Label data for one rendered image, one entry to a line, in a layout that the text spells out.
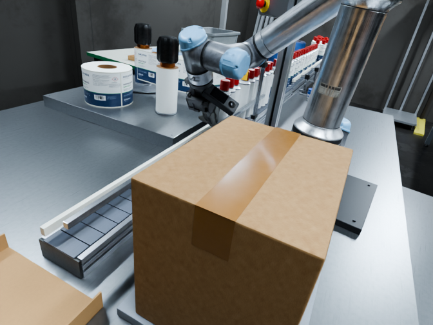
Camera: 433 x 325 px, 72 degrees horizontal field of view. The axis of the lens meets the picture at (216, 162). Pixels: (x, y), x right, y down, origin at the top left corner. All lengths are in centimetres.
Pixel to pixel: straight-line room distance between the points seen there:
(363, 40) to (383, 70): 500
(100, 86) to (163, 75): 26
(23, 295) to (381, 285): 70
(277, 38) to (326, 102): 25
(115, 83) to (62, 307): 90
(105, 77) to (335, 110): 90
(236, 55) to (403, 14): 493
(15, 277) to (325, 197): 56
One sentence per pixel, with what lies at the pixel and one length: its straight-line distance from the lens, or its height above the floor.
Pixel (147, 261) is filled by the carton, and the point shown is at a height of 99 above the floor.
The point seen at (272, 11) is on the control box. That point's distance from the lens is 120.
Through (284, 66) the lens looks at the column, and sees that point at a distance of 114.
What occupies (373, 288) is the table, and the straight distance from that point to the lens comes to 75.
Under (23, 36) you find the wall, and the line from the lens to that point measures 335.
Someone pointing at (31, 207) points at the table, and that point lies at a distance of 86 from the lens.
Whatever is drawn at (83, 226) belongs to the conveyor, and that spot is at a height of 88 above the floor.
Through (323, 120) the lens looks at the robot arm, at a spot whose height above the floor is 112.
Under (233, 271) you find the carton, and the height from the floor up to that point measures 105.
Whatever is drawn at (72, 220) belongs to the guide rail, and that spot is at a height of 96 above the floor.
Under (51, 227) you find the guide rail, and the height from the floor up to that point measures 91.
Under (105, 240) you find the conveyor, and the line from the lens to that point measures 65.
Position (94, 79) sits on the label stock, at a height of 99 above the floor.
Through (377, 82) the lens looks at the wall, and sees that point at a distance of 568.
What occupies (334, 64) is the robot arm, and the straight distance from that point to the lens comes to 66.
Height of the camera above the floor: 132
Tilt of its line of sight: 29 degrees down
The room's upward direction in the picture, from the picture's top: 7 degrees clockwise
